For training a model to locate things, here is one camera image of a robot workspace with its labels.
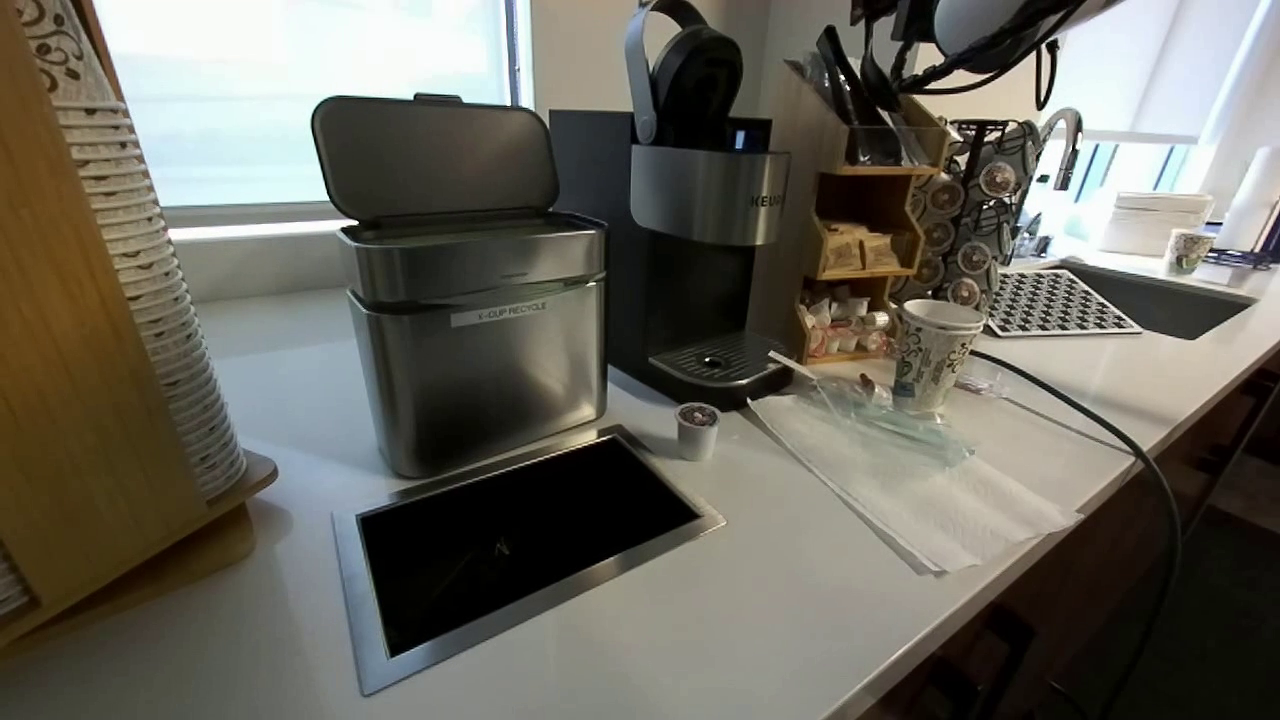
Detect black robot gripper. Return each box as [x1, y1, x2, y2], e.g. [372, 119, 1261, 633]
[886, 0, 939, 42]

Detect wooden condiment stand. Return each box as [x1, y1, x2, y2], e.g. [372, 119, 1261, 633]
[764, 55, 956, 371]

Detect black tongs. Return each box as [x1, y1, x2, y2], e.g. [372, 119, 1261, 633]
[811, 19, 877, 169]

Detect chrome sink faucet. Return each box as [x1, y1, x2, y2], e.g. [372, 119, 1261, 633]
[1017, 105, 1092, 254]

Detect black silver coffee machine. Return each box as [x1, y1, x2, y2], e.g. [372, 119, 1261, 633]
[546, 0, 796, 411]

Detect white box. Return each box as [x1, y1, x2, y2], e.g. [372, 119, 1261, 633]
[1096, 189, 1217, 261]

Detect patterned drying mat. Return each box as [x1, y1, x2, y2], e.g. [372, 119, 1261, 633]
[980, 261, 1147, 343]

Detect patterned paper cup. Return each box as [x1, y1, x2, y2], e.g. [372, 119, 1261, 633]
[886, 296, 988, 411]

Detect small patterned mug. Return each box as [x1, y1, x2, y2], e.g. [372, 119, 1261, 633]
[1163, 223, 1217, 279]

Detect dark kitchen sink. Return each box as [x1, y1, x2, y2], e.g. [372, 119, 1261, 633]
[1056, 250, 1261, 343]

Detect white paper towel roll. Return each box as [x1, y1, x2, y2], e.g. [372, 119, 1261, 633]
[1217, 141, 1280, 254]

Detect grey coffee pod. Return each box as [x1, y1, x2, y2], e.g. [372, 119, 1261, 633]
[670, 397, 724, 464]

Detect stainless steel trash bin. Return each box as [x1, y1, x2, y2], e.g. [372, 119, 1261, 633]
[309, 87, 613, 479]

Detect black countertop inset tray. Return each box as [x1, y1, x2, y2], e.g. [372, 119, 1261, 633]
[332, 422, 724, 698]

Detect stack of paper cups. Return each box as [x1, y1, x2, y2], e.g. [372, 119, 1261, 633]
[11, 0, 253, 502]

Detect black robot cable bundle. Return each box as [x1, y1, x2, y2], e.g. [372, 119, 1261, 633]
[901, 31, 1089, 99]

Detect black wire pod carousel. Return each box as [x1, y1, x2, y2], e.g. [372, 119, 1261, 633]
[902, 115, 1049, 312]

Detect long dark cable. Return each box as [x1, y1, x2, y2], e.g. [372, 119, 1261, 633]
[966, 343, 1189, 720]

